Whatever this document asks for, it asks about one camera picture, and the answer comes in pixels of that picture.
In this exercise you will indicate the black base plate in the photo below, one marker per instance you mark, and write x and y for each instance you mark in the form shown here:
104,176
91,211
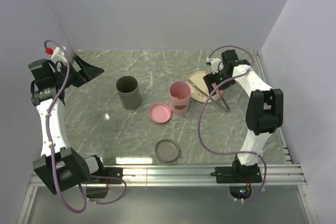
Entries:
114,174
235,175

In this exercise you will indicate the grey cylindrical container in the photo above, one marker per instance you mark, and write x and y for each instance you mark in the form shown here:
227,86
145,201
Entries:
129,92

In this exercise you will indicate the pink lid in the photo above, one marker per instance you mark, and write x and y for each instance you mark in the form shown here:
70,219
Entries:
159,113

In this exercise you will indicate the metal food tongs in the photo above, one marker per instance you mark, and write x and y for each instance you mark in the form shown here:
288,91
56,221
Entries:
203,93

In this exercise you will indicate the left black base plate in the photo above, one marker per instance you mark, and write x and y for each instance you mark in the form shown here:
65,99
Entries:
114,174

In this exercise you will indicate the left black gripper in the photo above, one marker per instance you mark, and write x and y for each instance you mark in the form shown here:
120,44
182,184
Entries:
87,72

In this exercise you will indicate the grey lid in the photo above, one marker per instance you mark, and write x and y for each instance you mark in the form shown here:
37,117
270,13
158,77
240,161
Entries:
167,150

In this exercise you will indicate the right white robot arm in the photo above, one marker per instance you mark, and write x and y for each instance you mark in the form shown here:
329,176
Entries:
264,112

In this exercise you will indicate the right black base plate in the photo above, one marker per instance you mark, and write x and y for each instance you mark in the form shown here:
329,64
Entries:
235,175

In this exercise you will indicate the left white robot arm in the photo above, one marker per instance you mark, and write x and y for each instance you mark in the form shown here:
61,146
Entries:
49,77

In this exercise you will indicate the pink cylindrical container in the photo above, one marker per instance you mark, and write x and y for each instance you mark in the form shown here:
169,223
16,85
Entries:
179,107

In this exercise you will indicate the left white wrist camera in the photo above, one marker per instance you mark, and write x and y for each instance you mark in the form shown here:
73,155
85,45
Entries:
56,55

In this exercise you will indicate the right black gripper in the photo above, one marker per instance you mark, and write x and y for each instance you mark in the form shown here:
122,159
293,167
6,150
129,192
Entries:
210,78

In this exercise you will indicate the aluminium mounting rail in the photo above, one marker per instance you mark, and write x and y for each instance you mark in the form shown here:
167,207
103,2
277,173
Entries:
200,175

